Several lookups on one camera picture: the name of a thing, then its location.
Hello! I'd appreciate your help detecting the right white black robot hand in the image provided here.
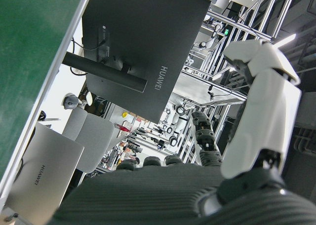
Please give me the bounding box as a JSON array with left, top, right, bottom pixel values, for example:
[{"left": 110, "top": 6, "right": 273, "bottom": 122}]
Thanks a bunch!
[{"left": 53, "top": 38, "right": 316, "bottom": 225}]

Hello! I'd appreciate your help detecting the red bottle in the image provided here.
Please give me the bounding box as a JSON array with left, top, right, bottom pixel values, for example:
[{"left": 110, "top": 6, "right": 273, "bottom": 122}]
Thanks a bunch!
[{"left": 114, "top": 122, "right": 132, "bottom": 133}]

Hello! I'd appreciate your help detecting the light grey office chair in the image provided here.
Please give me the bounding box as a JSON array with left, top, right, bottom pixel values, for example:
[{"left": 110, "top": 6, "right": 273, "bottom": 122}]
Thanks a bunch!
[{"left": 62, "top": 109, "right": 116, "bottom": 173}]

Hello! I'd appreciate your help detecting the silver Huawei laptop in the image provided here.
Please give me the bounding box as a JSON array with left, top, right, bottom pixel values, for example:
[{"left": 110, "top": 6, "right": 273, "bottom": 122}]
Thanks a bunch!
[{"left": 5, "top": 123, "right": 85, "bottom": 209}]

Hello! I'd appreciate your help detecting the grey computer mouse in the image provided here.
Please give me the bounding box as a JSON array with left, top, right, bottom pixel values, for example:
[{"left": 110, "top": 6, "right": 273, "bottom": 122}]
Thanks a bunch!
[{"left": 61, "top": 92, "right": 80, "bottom": 111}]

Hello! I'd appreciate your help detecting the black Huawei monitor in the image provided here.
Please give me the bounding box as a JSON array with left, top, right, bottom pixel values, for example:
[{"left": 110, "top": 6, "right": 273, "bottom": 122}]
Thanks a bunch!
[{"left": 62, "top": 0, "right": 212, "bottom": 124}]

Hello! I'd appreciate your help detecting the green conveyor belt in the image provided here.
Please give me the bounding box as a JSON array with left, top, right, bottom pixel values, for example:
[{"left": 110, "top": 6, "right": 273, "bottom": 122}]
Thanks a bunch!
[{"left": 0, "top": 0, "right": 95, "bottom": 206}]

